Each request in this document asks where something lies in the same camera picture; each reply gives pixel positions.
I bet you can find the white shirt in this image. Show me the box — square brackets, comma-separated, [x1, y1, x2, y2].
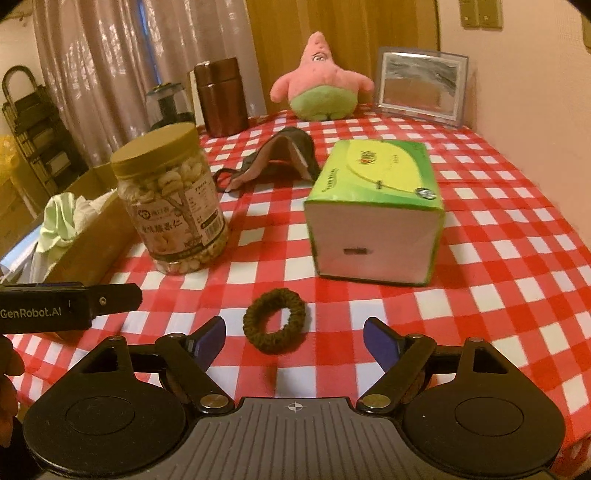
[74, 196, 112, 222]

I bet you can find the dark face mask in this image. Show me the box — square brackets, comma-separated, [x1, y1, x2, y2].
[213, 128, 321, 195]

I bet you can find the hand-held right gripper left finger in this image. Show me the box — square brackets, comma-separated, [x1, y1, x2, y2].
[74, 316, 234, 414]

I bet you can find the black metal rack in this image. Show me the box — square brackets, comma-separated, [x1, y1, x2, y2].
[1, 66, 88, 197]

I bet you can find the pink starfish plush toy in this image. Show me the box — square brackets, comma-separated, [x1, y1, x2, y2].
[270, 31, 375, 122]

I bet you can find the cardboard box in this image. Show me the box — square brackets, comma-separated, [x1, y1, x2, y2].
[0, 164, 139, 289]

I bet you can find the light green cloth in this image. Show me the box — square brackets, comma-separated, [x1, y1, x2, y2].
[39, 193, 90, 252]

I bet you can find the person's left hand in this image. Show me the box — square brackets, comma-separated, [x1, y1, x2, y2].
[0, 335, 26, 448]

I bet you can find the yellow bag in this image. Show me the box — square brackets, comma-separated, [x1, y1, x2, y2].
[0, 134, 21, 185]

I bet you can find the brown hair scrunchie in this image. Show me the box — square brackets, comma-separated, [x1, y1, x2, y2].
[242, 288, 306, 355]

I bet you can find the beige double wall switch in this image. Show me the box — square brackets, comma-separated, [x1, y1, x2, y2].
[458, 0, 504, 29]

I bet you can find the green tissue pack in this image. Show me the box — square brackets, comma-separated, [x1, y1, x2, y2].
[303, 140, 445, 287]

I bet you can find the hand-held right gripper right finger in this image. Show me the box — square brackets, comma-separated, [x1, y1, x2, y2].
[355, 317, 502, 418]

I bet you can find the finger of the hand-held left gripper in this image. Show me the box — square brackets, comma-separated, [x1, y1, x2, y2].
[85, 283, 142, 321]

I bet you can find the silver picture frame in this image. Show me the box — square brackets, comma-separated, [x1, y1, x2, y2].
[373, 46, 469, 127]

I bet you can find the red checkered tablecloth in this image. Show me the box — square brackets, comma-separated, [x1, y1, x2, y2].
[7, 111, 591, 462]

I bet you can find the sheer patterned curtain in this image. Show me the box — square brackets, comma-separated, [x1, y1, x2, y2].
[32, 0, 269, 167]

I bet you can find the cashew jar with tan lid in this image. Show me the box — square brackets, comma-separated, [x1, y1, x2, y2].
[110, 122, 230, 276]

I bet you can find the brown cylindrical canister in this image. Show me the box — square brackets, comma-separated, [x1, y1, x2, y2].
[194, 56, 250, 138]

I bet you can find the white wooden plaque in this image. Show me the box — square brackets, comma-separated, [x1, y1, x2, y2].
[187, 69, 206, 127]

